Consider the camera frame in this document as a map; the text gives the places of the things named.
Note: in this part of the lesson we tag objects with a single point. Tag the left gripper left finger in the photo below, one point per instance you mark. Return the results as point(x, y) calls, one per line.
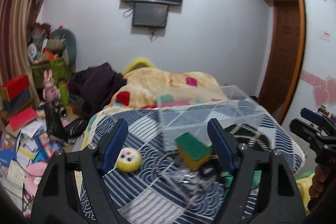
point(110, 146)

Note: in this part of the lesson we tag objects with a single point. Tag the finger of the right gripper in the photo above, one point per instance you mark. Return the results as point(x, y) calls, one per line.
point(311, 116)

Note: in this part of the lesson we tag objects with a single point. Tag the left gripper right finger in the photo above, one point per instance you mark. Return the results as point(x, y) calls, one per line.
point(225, 146)

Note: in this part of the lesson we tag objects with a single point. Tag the black bag with chain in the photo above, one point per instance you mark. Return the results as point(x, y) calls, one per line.
point(249, 140)

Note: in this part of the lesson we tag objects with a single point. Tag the yellow plush ball toy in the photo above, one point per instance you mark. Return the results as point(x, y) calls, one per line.
point(129, 160)

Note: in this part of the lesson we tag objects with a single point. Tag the green yellow sponge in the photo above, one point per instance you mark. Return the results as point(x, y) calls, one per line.
point(193, 152)

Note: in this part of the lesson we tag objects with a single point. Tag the green knitted cloth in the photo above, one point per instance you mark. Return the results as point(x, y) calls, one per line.
point(226, 179)

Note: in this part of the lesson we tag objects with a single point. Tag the clear plastic storage bin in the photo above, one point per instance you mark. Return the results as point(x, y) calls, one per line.
point(183, 110)

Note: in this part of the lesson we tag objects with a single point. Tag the grey cloth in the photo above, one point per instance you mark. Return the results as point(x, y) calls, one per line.
point(191, 185)

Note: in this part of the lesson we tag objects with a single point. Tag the person's right hand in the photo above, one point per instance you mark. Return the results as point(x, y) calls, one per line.
point(321, 174)

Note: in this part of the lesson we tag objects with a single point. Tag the white sliding wardrobe door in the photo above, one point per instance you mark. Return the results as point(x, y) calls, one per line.
point(316, 84)

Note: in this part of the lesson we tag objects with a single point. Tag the wooden door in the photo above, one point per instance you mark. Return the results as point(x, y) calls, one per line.
point(283, 55)

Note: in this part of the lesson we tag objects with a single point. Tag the dark purple clothes pile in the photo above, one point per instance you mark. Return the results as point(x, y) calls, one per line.
point(92, 89)

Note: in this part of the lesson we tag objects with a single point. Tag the blue white patterned bedspread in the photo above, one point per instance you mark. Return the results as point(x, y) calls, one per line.
point(142, 196)

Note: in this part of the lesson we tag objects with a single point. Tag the beige fleece blanket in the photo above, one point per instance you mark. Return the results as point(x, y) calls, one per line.
point(146, 86)

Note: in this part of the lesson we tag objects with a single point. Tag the green bottle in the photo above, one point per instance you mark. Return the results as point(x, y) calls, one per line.
point(63, 93)

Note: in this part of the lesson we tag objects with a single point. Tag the pink rabbit doll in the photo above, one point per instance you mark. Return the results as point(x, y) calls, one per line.
point(50, 92)

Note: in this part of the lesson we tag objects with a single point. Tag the yellow green pillow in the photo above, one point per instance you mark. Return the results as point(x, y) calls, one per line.
point(141, 62)

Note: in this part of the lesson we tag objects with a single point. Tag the red book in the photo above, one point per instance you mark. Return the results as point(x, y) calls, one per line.
point(23, 118)

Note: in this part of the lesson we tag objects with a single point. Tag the green dinosaur plush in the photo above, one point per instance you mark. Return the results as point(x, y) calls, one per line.
point(63, 41)

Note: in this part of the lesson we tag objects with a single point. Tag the red box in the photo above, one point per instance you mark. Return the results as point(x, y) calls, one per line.
point(14, 87)

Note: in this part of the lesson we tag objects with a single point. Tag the striped brown curtain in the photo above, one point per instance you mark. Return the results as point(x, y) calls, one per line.
point(17, 21)

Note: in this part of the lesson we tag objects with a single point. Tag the small black wall monitor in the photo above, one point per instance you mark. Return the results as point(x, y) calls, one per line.
point(147, 14)

